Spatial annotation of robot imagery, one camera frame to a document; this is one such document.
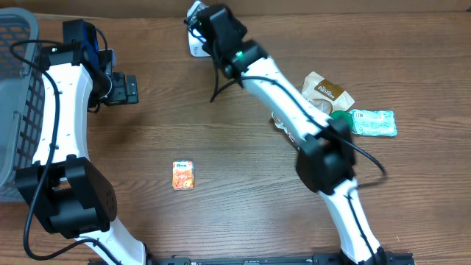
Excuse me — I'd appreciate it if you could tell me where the orange tissue pack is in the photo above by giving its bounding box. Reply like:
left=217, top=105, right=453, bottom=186
left=172, top=160, right=195, bottom=191

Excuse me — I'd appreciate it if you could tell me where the beige brown snack pouch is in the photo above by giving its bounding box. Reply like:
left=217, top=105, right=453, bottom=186
left=271, top=71, right=355, bottom=144

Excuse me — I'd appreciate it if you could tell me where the green lid jar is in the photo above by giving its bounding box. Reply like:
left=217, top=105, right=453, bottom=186
left=330, top=110, right=354, bottom=131

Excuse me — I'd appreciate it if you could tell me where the light green tissue pack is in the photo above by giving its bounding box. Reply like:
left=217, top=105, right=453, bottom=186
left=349, top=109, right=397, bottom=137

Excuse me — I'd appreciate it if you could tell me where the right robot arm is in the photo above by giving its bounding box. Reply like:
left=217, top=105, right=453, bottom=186
left=184, top=1, right=388, bottom=264

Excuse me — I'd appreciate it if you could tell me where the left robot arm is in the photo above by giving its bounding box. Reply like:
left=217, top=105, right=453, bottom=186
left=15, top=19, right=152, bottom=264

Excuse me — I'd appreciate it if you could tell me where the white barcode scanner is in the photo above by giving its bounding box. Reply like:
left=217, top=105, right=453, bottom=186
left=187, top=1, right=210, bottom=57

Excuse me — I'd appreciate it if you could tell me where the grey plastic shopping basket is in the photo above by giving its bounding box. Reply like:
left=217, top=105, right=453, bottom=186
left=1, top=7, right=44, bottom=202

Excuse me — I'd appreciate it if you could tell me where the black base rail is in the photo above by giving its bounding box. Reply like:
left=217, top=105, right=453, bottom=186
left=88, top=252, right=417, bottom=265

